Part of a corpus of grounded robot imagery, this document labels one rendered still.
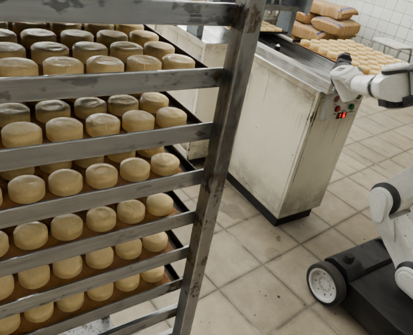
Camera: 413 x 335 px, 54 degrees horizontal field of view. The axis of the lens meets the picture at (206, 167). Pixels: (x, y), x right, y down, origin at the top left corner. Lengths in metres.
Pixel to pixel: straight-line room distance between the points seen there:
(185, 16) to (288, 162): 1.63
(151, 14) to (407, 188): 1.50
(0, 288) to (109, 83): 0.38
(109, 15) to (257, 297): 1.62
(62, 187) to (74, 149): 0.09
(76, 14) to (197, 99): 1.94
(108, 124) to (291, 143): 1.56
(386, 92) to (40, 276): 1.06
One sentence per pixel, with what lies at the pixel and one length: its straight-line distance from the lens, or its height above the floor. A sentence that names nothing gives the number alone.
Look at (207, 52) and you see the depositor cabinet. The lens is 2.32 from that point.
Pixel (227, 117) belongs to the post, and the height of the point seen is 1.18.
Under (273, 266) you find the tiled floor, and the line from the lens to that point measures 2.12.
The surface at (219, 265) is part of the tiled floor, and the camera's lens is 2.04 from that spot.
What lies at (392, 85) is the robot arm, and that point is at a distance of 1.34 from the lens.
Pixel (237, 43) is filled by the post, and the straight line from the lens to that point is 0.58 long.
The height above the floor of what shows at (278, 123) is 0.58.
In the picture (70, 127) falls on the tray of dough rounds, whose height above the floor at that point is 1.15.
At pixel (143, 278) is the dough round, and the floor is 0.78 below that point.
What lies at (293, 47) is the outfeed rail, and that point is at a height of 0.87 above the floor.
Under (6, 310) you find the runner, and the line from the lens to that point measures 0.73.
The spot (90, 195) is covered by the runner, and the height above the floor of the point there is 1.06.
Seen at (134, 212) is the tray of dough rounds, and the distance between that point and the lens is 0.73.
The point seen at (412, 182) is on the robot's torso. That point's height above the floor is 0.65.
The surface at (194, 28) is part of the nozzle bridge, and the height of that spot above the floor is 0.88.
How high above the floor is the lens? 1.43
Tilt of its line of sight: 32 degrees down
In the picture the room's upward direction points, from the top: 11 degrees clockwise
